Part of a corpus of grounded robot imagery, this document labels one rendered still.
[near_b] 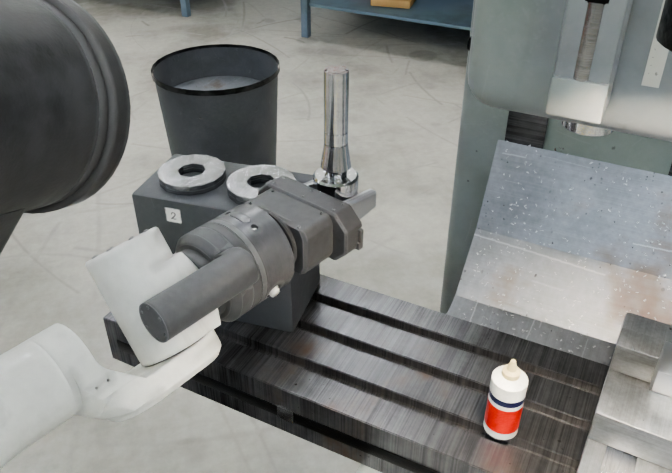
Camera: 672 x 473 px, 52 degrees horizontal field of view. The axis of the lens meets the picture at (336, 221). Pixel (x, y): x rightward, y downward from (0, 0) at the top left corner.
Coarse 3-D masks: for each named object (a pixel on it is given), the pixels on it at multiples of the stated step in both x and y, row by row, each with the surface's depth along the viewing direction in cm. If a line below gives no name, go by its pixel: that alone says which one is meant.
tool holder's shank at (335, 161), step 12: (324, 72) 64; (336, 72) 64; (348, 72) 64; (324, 84) 65; (336, 84) 64; (348, 84) 65; (324, 96) 65; (336, 96) 64; (348, 96) 65; (324, 108) 66; (336, 108) 65; (348, 108) 66; (324, 120) 67; (336, 120) 66; (324, 132) 67; (336, 132) 66; (324, 144) 68; (336, 144) 67; (324, 156) 68; (336, 156) 68; (348, 156) 69; (324, 168) 69; (336, 168) 68; (348, 168) 69
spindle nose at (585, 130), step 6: (564, 126) 63; (570, 126) 62; (576, 126) 62; (582, 126) 61; (588, 126) 61; (576, 132) 62; (582, 132) 62; (588, 132) 61; (594, 132) 61; (600, 132) 61; (606, 132) 61
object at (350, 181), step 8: (320, 168) 71; (352, 168) 71; (320, 176) 70; (352, 176) 70; (320, 184) 69; (328, 184) 69; (336, 184) 69; (344, 184) 69; (352, 184) 69; (328, 192) 69; (336, 192) 69; (344, 192) 69
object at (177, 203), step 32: (192, 160) 95; (160, 192) 90; (192, 192) 89; (224, 192) 90; (256, 192) 87; (160, 224) 91; (192, 224) 89; (288, 288) 90; (256, 320) 95; (288, 320) 94
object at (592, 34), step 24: (576, 0) 47; (600, 0) 46; (624, 0) 45; (576, 24) 47; (600, 24) 47; (624, 24) 47; (576, 48) 48; (600, 48) 47; (576, 72) 49; (600, 72) 48; (552, 96) 50; (576, 96) 50; (600, 96) 49; (600, 120) 50
